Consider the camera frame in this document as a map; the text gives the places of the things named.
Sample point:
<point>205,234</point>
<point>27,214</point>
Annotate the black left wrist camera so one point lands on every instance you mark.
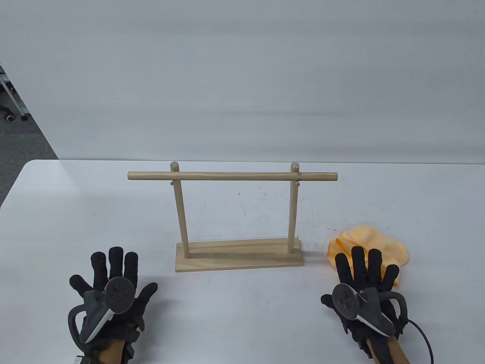
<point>133,339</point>

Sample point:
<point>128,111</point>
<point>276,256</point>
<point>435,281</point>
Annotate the black office chair base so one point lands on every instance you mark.
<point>8,116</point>

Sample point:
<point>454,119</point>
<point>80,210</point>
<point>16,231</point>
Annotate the person's left hand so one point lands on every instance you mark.
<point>115,261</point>

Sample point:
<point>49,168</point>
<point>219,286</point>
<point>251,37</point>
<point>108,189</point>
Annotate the yellow rectangular towel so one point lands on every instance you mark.
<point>371,239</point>

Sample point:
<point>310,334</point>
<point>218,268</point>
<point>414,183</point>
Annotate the white desktop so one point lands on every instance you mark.
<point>242,322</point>

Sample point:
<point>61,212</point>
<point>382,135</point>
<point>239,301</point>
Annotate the white metal frame with caster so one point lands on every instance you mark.
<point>17,96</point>

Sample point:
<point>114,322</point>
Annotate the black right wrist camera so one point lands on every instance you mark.
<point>354,333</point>

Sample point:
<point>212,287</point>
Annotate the grey left hand controller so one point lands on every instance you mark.
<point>115,295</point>

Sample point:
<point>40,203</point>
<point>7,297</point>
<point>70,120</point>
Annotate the grey right hand controller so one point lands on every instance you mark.
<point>346,299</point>

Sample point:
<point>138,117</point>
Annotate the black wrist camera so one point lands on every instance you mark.
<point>133,339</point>
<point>354,333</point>

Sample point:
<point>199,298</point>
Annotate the wooden desktop rack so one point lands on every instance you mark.
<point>235,258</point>

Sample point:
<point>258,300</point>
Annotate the black left forearm sensor box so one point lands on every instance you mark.
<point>77,359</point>

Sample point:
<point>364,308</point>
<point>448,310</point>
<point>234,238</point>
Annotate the grey hand controller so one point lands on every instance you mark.
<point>346,299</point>
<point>115,295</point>

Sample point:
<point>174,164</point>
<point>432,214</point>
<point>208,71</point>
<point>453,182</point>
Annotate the person's right hand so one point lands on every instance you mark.
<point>358,265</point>

